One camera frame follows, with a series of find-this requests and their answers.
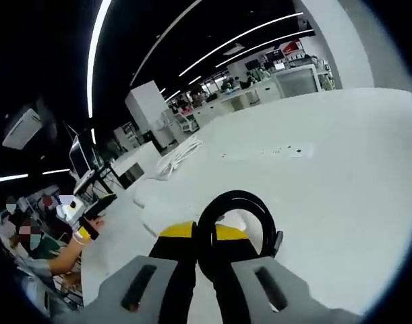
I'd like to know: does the white coiled cable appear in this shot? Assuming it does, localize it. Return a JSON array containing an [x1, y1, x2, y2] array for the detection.
[[156, 133, 204, 180]]

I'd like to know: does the white cabinet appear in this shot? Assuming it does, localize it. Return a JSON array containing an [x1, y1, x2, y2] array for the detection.
[[111, 141, 163, 190]]

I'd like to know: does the computer monitor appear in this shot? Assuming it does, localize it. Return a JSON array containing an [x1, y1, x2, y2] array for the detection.
[[68, 134, 96, 178]]

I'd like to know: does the white ceiling air conditioner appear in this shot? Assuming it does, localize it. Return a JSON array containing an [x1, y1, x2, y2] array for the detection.
[[2, 107, 43, 149]]

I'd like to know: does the person's green striped shirt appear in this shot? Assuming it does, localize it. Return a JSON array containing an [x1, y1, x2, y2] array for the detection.
[[9, 232, 75, 271]]

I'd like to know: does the black charger with cable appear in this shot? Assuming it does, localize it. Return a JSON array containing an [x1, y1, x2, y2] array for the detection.
[[196, 190, 285, 281]]

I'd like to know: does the straight ceiling light strip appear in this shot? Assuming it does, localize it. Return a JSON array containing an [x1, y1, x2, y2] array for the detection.
[[215, 29, 316, 68], [178, 12, 304, 77]]

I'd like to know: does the white cart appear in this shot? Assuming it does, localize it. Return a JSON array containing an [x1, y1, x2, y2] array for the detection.
[[173, 109, 200, 133]]

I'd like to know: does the white mesh office chair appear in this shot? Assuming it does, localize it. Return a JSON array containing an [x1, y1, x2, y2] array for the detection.
[[271, 63, 322, 95]]

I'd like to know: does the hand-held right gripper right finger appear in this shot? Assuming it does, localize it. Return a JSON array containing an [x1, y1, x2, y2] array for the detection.
[[210, 224, 331, 324]]

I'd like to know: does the long curved ceiling light strip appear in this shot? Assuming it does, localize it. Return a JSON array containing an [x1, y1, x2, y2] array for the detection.
[[86, 0, 113, 119]]

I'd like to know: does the slim white power strip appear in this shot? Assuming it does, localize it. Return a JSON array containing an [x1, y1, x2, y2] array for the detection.
[[220, 141, 315, 162]]

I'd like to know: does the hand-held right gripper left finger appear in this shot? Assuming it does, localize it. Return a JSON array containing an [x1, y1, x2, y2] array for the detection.
[[84, 221, 198, 324]]

